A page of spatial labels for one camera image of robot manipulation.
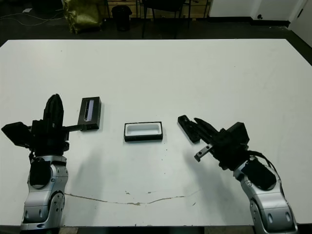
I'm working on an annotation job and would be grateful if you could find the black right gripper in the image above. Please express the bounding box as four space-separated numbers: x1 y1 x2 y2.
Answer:
194 117 250 171

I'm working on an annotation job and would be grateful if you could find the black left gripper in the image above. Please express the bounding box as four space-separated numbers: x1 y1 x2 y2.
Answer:
31 93 85 156

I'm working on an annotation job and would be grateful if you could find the black depth camera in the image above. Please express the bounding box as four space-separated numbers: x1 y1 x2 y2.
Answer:
177 115 204 145

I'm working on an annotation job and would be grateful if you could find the black lid with camera print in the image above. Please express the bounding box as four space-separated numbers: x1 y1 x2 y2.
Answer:
77 96 102 131

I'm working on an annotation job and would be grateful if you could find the black box with white insert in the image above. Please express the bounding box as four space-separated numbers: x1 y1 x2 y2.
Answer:
123 121 163 143

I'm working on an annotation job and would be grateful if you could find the yellow-green sack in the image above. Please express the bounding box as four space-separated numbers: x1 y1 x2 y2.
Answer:
62 0 103 35

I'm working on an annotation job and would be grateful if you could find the black trash bin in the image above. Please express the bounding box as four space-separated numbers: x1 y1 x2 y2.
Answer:
111 5 133 32

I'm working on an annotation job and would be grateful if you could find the black office chair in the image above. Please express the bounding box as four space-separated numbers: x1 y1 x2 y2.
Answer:
141 0 191 39

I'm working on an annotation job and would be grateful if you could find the white door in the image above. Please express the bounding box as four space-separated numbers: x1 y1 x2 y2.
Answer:
290 0 312 48

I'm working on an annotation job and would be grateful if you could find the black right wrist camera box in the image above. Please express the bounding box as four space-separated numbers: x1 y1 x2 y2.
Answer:
221 121 251 148

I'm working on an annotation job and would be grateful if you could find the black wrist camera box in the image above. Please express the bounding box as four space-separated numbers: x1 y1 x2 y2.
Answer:
221 121 251 148
1 122 34 149

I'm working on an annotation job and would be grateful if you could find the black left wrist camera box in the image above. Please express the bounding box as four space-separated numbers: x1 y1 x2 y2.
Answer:
1 122 34 149

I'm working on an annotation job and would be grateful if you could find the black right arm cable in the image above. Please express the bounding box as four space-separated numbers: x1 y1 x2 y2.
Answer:
247 150 278 176

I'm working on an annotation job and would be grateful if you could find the white floor cable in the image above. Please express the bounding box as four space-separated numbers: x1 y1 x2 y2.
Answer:
0 9 64 26

